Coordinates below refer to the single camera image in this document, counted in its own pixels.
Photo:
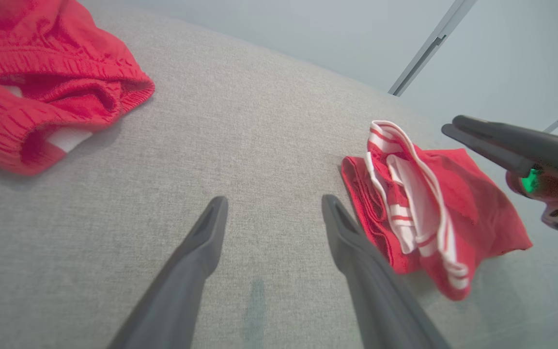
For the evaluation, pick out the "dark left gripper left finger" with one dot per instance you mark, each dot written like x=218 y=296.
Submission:
x=182 y=291

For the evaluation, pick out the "red shorts with white stripe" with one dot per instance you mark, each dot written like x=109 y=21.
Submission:
x=41 y=72

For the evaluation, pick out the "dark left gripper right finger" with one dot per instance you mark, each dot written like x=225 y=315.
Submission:
x=376 y=291

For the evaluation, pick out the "white partition panel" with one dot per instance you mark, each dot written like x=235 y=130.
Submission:
x=526 y=48
x=308 y=29

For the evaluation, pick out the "red Bulls 23 jersey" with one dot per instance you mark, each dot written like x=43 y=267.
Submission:
x=477 y=208

